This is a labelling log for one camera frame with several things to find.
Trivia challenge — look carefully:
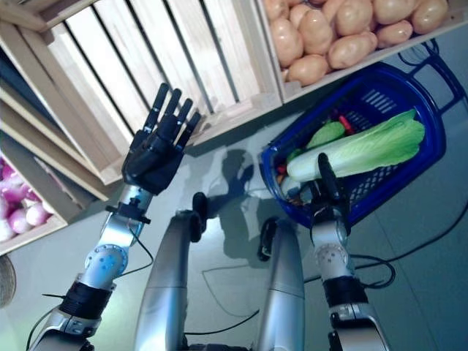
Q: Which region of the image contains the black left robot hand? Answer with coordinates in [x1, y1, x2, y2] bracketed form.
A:
[121, 83, 203, 197]

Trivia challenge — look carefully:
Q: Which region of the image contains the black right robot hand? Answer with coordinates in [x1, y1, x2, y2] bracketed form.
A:
[309, 152, 348, 220]

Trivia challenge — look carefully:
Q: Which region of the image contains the blue plastic shopping basket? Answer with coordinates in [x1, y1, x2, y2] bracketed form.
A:
[260, 40, 466, 230]

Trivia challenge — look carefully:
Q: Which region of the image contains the small green white bok choy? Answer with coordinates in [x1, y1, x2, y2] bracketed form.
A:
[281, 177, 305, 195]

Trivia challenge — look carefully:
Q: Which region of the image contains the wooden slat crate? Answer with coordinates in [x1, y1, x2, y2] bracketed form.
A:
[255, 0, 468, 105]
[0, 0, 285, 186]
[0, 153, 70, 257]

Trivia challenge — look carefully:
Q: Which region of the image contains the silver right robot leg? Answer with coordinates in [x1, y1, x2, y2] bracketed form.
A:
[257, 217, 307, 351]

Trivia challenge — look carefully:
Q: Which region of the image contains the tan potato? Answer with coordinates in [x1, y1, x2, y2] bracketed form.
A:
[411, 0, 450, 36]
[287, 54, 331, 86]
[298, 9, 336, 56]
[270, 18, 305, 69]
[375, 20, 415, 49]
[327, 31, 374, 71]

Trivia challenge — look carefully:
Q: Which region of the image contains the purple white turnip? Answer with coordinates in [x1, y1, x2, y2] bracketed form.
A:
[27, 203, 53, 226]
[7, 208, 34, 235]

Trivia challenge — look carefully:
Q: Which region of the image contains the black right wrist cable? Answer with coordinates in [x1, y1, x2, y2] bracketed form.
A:
[303, 254, 396, 290]

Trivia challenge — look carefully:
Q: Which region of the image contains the wooden display shelf frame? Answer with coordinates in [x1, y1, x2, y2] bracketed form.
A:
[0, 72, 113, 202]

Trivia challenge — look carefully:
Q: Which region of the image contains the black floor cable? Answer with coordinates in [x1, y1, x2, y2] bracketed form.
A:
[184, 203, 468, 336]

